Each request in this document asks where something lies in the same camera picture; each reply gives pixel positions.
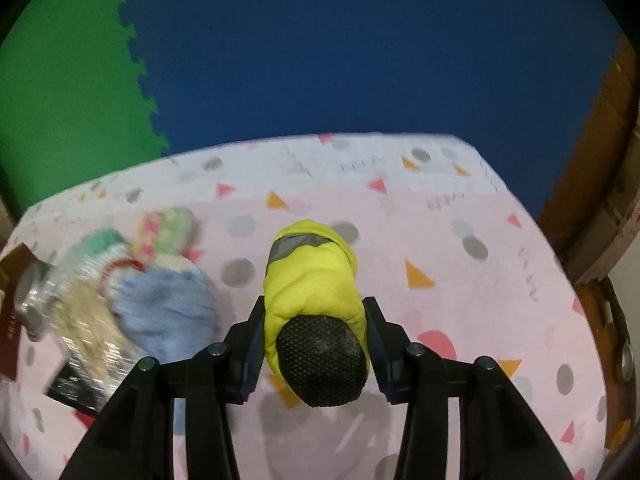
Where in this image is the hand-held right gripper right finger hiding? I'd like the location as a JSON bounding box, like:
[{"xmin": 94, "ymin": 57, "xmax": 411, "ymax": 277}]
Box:
[{"xmin": 362, "ymin": 296, "xmax": 577, "ymax": 480}]

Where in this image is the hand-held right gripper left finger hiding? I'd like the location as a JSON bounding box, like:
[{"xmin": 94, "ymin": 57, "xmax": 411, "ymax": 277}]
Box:
[{"xmin": 59, "ymin": 296, "xmax": 267, "ymax": 480}]

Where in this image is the yellow mitten with black palm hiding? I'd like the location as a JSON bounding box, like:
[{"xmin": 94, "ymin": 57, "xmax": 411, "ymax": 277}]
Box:
[{"xmin": 262, "ymin": 219, "xmax": 372, "ymax": 408}]

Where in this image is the blue fluffy towel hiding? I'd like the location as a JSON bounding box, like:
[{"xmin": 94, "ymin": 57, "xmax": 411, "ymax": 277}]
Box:
[{"xmin": 112, "ymin": 265, "xmax": 222, "ymax": 362}]

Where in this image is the gold metal tin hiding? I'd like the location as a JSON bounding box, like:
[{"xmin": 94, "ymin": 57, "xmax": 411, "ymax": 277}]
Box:
[{"xmin": 30, "ymin": 255, "xmax": 143, "ymax": 417}]

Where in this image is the green fuzzy sock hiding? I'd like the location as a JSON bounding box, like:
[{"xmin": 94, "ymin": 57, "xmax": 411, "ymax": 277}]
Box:
[{"xmin": 74, "ymin": 229, "xmax": 134, "ymax": 262}]

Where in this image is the pink and green patterned sock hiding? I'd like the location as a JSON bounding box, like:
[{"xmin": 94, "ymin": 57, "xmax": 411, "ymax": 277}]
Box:
[{"xmin": 131, "ymin": 207, "xmax": 197, "ymax": 262}]

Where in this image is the brown wooden furniture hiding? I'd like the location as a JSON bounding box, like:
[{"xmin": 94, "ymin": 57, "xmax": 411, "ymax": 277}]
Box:
[{"xmin": 574, "ymin": 277, "xmax": 635, "ymax": 457}]

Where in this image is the blue foam mat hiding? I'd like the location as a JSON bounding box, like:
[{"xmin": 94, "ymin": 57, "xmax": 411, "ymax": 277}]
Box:
[{"xmin": 110, "ymin": 0, "xmax": 622, "ymax": 221}]

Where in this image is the green foam mat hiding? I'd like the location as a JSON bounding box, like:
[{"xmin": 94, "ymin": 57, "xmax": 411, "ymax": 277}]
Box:
[{"xmin": 0, "ymin": 0, "xmax": 172, "ymax": 222}]

